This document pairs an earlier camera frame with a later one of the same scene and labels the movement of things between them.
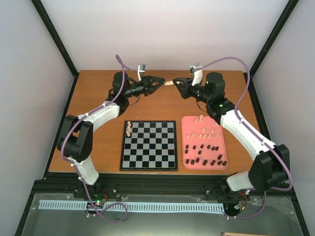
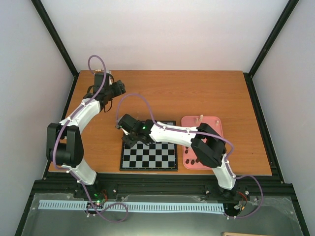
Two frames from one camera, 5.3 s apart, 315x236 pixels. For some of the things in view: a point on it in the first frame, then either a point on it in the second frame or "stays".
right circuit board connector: [239, 206] stays
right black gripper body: [189, 94] → [130, 143]
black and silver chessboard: [152, 146] stays
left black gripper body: [146, 86] → [119, 90]
